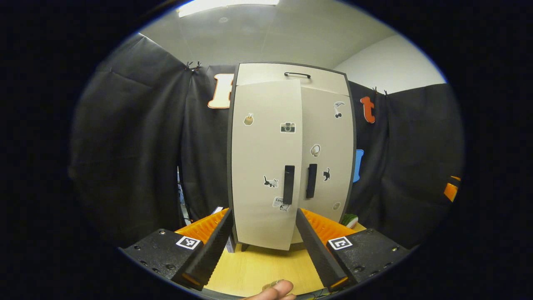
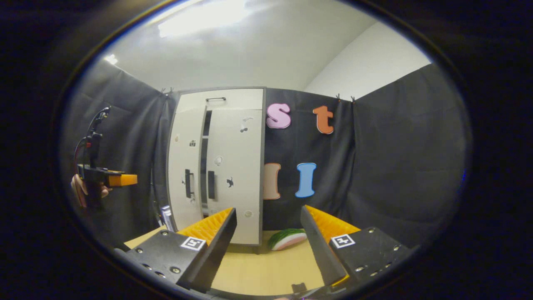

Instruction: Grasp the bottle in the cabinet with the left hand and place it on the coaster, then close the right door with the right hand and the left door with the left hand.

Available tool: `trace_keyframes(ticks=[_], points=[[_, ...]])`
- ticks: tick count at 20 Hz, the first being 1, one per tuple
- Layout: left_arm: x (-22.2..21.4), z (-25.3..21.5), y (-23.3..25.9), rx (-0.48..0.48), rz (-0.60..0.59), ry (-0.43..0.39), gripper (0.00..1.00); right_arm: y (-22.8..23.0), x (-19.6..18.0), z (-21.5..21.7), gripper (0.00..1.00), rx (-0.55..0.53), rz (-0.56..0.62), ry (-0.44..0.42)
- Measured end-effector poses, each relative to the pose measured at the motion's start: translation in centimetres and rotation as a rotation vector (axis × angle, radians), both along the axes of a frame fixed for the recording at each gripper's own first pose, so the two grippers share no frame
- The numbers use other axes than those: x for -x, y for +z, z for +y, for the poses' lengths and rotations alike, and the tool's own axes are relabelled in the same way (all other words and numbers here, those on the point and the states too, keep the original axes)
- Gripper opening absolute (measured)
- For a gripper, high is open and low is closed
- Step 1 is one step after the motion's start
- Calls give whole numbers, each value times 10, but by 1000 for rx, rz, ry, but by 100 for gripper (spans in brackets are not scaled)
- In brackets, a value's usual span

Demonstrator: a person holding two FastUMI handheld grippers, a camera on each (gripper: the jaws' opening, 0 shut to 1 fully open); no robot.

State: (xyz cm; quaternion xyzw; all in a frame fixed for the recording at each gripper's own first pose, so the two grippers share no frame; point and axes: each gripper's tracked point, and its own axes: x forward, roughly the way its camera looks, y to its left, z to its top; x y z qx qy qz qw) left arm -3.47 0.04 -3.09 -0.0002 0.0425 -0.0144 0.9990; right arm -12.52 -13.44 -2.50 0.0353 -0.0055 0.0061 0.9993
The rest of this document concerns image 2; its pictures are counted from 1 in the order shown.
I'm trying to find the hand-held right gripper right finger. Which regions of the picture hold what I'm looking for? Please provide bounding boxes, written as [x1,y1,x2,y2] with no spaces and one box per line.
[301,205,413,288]

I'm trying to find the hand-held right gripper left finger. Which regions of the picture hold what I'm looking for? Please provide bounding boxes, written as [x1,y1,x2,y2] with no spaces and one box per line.
[115,207,238,292]

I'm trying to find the white cabinet door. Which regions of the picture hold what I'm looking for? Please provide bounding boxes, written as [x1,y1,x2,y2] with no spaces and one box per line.
[200,109,264,245]
[168,106,207,231]

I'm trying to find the white and grey cabinet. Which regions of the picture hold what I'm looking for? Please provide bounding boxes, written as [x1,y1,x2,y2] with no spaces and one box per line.
[167,87,267,255]

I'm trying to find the white cabinet drawer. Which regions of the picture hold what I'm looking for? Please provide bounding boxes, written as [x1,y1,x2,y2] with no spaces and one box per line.
[177,88,264,112]

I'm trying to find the watermelon slice toy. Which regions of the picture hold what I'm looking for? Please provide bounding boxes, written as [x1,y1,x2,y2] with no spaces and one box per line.
[268,228,308,251]

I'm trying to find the black backdrop cloth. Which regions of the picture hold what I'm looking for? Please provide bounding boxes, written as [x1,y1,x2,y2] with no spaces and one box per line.
[62,58,471,250]

